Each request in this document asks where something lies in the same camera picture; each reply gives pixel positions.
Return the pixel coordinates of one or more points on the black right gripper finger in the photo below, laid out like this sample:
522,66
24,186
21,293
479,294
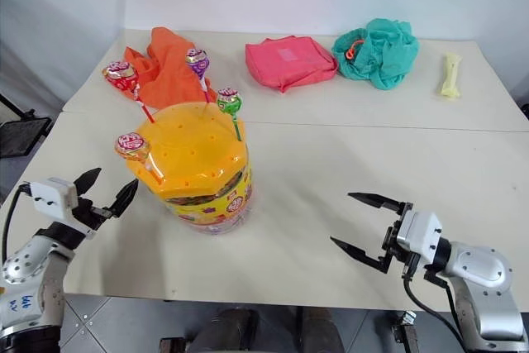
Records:
382,203
363,257

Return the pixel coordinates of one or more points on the black metal stand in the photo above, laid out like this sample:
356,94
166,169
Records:
22,134

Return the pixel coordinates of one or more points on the pink and orange wrapped lollipop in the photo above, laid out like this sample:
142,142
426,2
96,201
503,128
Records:
131,147

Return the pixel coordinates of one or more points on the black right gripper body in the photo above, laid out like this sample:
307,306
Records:
391,241

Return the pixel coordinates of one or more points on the pale yellow wrapped tube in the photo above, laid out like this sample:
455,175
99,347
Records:
449,76

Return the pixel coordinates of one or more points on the red wrapped lollipop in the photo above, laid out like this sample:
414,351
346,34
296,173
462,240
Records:
120,76

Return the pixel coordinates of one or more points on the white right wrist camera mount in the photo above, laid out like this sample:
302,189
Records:
419,233

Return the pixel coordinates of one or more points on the orange cloth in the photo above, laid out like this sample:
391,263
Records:
169,68

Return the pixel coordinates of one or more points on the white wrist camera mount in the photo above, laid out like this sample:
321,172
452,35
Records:
419,233
51,198

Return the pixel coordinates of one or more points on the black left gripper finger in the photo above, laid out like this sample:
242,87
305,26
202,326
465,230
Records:
123,200
87,181

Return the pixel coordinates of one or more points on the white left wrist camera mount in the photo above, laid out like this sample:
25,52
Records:
51,198

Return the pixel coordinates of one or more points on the dark object at table side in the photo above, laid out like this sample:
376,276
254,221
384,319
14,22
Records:
525,115

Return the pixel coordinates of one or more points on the pink fabric bag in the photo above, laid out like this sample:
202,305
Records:
289,61

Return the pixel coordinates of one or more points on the small black block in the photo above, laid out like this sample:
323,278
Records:
172,345

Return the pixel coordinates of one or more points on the green wrapped lollipop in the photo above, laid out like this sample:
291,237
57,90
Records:
228,101

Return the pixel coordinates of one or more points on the purple wrapped lollipop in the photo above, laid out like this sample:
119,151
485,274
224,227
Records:
197,63

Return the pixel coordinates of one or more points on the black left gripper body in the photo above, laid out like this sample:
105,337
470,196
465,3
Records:
89,216

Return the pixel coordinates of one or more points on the lollipop jar with orange lid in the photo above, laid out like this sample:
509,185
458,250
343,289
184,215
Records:
198,163

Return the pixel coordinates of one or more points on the black metal clamp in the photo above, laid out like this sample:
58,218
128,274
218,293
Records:
405,328

